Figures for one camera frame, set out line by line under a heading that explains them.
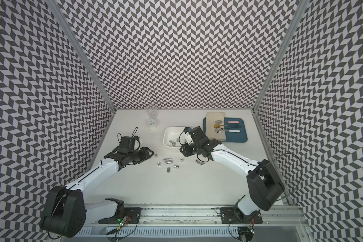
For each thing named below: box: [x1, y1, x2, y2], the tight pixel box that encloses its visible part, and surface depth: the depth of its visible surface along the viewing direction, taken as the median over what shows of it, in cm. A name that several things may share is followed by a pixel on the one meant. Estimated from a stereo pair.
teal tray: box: [202, 116, 248, 143], surface depth 107 cm
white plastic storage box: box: [162, 126, 187, 148], surface depth 101 cm
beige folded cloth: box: [205, 111, 227, 141], surface depth 114 cm
